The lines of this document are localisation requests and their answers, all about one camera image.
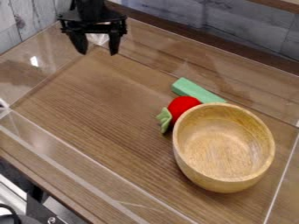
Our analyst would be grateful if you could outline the black metal bracket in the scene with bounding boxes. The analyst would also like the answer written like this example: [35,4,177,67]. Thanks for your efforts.
[26,196,67,224]

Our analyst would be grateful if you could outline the clear acrylic enclosure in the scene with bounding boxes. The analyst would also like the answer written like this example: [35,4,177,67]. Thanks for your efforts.
[0,16,299,224]

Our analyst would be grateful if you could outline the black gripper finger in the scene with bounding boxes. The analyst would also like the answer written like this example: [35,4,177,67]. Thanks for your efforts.
[109,31,122,55]
[70,32,90,54]

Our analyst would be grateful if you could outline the wooden bowl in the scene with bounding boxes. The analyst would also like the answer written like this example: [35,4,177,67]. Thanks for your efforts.
[173,103,277,193]

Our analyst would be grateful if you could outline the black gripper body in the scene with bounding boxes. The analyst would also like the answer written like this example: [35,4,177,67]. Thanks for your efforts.
[59,0,127,35]

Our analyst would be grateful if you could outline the black cable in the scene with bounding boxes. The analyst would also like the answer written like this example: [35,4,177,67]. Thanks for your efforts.
[0,203,22,224]

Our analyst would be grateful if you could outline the red plush fruit green leaves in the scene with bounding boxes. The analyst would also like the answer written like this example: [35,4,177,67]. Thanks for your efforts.
[157,96,202,133]

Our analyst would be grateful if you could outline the green rectangular block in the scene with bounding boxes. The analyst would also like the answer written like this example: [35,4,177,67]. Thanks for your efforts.
[173,77,227,103]

